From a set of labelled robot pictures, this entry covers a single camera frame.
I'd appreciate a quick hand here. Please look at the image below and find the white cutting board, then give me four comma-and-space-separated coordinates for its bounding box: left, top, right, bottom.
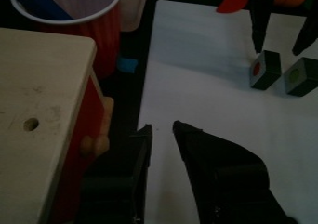
135, 0, 318, 224

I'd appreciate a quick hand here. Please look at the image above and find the red cup white rim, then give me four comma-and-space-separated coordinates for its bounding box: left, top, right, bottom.
10, 0, 126, 80

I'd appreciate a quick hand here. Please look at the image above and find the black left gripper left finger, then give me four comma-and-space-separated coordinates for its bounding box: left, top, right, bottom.
79, 124, 154, 224

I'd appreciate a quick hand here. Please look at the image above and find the sushi piece green centre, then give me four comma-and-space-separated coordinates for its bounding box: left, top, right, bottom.
284, 57, 318, 98

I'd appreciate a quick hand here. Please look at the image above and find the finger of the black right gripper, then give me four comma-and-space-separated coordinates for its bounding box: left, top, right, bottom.
248, 0, 278, 54
292, 4, 318, 57

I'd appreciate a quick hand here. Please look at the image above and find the toy knife red blade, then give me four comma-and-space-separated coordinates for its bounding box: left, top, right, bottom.
215, 0, 309, 14

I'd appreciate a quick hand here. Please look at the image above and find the blue tape piece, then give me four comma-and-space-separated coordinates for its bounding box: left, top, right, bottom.
115, 56, 141, 74

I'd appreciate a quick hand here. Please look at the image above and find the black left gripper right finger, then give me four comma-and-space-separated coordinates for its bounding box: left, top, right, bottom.
171, 120, 301, 224

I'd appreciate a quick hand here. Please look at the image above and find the blue toy utensil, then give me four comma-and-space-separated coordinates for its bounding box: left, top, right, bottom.
4, 0, 77, 21

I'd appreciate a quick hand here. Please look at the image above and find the sushi piece red centre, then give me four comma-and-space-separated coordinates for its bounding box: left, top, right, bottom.
249, 49, 284, 91

